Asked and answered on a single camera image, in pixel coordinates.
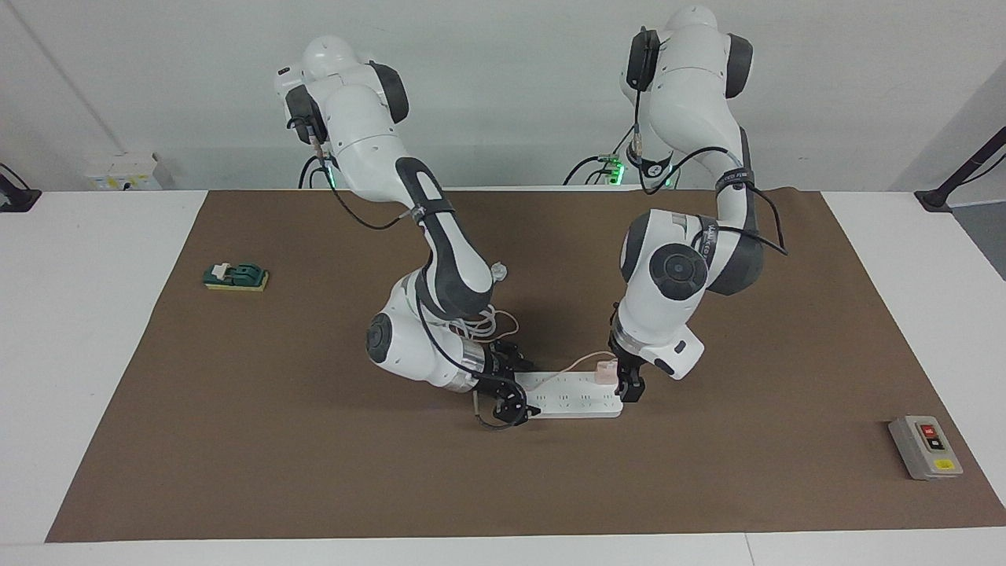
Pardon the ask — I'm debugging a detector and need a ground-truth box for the white power strip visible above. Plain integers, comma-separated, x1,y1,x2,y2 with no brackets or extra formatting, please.
511,371,624,419

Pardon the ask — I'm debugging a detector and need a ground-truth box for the pink charging cable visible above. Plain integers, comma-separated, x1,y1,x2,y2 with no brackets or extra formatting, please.
487,309,622,376

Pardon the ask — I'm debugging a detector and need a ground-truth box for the brown table mat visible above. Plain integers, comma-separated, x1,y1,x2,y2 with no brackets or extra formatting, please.
45,189,1006,543

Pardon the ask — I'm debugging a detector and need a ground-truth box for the black clamp stand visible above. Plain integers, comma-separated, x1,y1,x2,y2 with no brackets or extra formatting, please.
914,126,1006,213
0,163,42,213

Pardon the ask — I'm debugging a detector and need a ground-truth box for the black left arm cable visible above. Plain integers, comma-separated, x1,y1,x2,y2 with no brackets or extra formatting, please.
633,90,789,256

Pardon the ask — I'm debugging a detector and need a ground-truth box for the black left base cable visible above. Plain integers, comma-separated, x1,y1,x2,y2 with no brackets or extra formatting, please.
562,122,637,187

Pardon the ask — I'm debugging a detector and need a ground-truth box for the black base cable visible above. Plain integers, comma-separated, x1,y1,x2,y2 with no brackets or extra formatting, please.
562,122,637,187
299,153,335,189

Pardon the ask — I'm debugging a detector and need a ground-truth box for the green knife switch yellow base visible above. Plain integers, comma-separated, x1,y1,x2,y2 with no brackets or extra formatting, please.
203,262,270,293

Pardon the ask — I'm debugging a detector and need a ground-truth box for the black right base cable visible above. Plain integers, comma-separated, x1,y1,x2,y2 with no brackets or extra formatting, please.
299,153,335,189

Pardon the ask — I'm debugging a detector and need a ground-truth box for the grey push-button switch box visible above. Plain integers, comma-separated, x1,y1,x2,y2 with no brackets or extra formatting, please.
888,415,964,481

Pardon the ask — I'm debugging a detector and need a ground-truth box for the white wall socket box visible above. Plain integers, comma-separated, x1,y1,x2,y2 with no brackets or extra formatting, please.
85,153,162,191

